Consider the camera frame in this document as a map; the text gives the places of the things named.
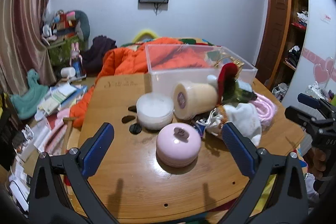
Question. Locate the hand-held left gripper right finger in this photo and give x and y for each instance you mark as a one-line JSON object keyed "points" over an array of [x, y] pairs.
{"points": [[236, 148]]}

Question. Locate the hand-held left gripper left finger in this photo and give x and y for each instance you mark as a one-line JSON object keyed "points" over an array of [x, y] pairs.
{"points": [[99, 145]]}

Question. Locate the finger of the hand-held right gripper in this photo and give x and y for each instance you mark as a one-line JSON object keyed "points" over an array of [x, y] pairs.
{"points": [[298, 113], [312, 101]]}

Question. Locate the beige tape roll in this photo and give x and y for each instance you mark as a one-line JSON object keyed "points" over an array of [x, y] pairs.
{"points": [[199, 98]]}

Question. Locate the white round container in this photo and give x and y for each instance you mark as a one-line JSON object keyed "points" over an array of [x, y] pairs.
{"points": [[155, 111]]}

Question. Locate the pink round case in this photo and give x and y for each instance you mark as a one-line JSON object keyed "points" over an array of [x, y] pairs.
{"points": [[170, 150]]}

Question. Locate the red santa hat ornament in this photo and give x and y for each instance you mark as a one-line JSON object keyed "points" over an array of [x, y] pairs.
{"points": [[227, 74]]}

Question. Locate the clear plastic storage box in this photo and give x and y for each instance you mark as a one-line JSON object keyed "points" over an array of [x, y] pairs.
{"points": [[162, 82]]}

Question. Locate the wooden desktop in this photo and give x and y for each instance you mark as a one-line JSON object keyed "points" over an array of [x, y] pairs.
{"points": [[131, 176]]}

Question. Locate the person's right hand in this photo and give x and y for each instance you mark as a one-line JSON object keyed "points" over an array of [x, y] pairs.
{"points": [[319, 163]]}

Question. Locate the white heart-print wardrobe door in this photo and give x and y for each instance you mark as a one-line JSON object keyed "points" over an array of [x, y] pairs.
{"points": [[315, 43]]}

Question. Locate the pile of papers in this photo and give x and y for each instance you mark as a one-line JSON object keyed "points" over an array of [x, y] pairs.
{"points": [[39, 140]]}

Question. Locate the pile of books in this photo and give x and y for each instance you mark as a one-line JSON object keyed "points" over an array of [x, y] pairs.
{"points": [[60, 98]]}

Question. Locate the white cylinder cup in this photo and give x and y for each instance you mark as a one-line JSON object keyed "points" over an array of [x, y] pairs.
{"points": [[68, 72]]}

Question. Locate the teal plush toy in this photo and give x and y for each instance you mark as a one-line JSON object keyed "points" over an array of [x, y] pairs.
{"points": [[29, 100]]}

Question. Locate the orange quilt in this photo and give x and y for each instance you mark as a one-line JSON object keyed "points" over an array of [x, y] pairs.
{"points": [[123, 61]]}

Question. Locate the wooden wardrobe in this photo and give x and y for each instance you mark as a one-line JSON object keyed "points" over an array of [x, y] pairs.
{"points": [[278, 16]]}

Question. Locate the pink bunny toy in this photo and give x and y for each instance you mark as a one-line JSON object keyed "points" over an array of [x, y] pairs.
{"points": [[76, 56]]}

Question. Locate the dark clothes heap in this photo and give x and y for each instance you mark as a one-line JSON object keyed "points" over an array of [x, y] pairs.
{"points": [[99, 50]]}

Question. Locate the pile of toys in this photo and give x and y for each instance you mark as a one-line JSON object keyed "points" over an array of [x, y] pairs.
{"points": [[65, 22]]}

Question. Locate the pink striped curtain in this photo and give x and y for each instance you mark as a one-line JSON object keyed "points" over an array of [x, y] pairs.
{"points": [[23, 16]]}

